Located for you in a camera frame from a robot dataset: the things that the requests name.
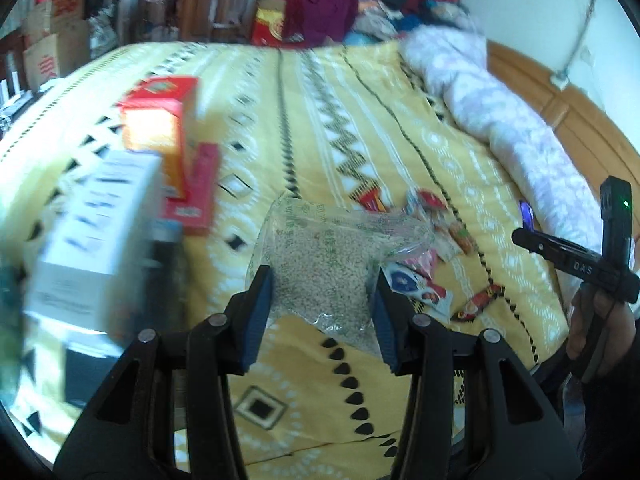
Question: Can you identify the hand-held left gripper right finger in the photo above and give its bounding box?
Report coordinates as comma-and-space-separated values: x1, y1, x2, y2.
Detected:
372, 265, 583, 480

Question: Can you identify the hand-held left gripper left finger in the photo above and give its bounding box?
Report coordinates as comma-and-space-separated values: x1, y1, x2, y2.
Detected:
52, 265, 275, 480

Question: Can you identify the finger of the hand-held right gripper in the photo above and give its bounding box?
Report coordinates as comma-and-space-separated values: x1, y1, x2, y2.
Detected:
511, 227, 571, 265

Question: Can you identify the clear sesame snack bag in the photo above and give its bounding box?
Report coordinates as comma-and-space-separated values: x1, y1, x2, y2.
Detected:
245, 195, 436, 361

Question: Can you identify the person's right forearm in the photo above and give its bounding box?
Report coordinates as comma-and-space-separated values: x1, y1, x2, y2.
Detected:
580, 310, 640, 480

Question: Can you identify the person's right hand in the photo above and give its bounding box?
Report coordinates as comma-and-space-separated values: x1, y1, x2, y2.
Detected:
565, 287, 638, 386

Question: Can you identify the white packet blue circle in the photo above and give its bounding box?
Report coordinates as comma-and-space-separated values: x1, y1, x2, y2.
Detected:
387, 262, 453, 323

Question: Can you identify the pink packet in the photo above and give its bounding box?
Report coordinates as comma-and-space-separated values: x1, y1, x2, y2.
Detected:
402, 250, 436, 281

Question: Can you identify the small orange green packet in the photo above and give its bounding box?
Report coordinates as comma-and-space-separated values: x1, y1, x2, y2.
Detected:
447, 222, 478, 256

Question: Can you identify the brown snack packet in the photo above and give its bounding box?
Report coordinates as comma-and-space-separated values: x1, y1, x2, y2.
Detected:
452, 284, 503, 322

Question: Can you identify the wooden headboard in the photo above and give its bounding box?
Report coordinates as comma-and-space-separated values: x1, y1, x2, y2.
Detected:
487, 40, 640, 181

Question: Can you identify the round red packet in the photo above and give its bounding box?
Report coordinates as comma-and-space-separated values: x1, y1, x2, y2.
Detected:
407, 189, 448, 221

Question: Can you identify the small red packet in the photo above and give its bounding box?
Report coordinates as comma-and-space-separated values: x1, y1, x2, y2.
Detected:
357, 185, 386, 213

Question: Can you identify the lilac floral quilt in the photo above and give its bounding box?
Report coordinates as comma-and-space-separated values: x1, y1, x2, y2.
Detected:
400, 25, 621, 291

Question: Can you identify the red flat box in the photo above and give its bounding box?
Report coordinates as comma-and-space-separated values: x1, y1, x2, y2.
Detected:
162, 142, 221, 236

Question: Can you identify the black box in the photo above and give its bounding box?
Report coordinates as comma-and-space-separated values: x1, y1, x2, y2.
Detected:
60, 220, 186, 411

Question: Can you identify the white box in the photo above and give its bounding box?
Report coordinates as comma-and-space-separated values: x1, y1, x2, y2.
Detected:
22, 150, 166, 336

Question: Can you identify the orange red box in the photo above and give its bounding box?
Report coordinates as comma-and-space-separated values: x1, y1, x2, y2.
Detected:
117, 76, 201, 201

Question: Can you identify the pile of clothes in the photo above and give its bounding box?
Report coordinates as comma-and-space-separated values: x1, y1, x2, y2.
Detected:
350, 0, 476, 46

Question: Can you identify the red gift box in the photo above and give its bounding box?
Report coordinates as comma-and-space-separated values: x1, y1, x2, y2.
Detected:
250, 0, 288, 48

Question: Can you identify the wooden chair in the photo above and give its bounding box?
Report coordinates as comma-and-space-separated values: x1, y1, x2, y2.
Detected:
210, 0, 261, 41

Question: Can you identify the maroon garment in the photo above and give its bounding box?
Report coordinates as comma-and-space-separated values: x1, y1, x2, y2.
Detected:
285, 0, 358, 48

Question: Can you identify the cardboard box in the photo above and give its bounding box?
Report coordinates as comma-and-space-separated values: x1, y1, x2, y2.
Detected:
22, 32, 93, 93
25, 0, 91, 43

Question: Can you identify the white wall cable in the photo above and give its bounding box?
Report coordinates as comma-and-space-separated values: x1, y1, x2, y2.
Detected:
560, 0, 601, 78

